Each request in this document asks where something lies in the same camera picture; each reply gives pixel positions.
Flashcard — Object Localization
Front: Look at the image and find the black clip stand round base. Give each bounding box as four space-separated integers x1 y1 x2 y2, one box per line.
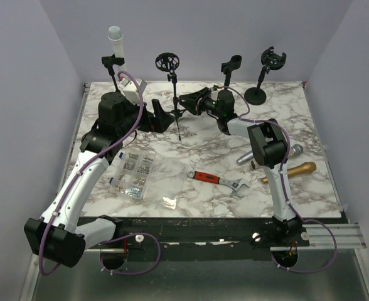
101 54 125 92

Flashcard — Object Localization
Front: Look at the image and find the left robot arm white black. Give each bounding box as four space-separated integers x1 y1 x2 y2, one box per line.
24 92 174 276

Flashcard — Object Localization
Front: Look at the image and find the small clear plastic bag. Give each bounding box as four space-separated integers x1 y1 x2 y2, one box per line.
163 196 177 209

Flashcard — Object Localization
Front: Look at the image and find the gold microphone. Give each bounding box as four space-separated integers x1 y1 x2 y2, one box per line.
260 161 318 184

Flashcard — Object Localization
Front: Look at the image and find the clear screw organizer box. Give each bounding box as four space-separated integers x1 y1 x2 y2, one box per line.
109 148 156 199

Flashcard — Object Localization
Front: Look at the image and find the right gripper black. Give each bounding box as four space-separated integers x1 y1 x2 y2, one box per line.
179 88 222 119

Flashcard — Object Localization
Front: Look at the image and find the glitter rhinestone microphone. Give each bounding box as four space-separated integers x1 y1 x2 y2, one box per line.
250 144 305 170

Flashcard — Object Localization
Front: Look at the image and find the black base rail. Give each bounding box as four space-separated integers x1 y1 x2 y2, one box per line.
48 216 311 261

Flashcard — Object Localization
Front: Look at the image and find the white microphone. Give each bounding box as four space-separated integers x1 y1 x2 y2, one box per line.
109 26 127 71

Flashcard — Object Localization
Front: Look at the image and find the red handle adjustable wrench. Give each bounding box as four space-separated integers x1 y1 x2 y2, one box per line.
187 171 250 198

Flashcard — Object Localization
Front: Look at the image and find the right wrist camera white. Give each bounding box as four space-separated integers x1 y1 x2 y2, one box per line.
209 85 224 94

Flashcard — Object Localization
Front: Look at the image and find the black shock mount round stand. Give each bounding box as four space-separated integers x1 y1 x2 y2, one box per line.
244 46 287 105

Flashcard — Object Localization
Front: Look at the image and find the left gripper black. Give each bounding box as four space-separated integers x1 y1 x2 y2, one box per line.
117 96 174 137

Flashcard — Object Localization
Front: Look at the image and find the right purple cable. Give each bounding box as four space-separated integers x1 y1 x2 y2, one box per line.
225 86 338 273

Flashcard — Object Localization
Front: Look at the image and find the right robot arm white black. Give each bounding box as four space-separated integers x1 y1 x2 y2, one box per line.
178 88 301 246

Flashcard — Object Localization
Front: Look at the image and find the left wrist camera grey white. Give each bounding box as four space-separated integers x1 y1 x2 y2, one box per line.
120 78 147 105

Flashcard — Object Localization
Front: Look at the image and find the black tripod shock mount stand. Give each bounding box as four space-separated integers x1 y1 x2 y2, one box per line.
155 52 183 141

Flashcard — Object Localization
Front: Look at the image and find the silver condenser microphone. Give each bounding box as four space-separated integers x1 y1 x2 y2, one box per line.
236 151 254 166

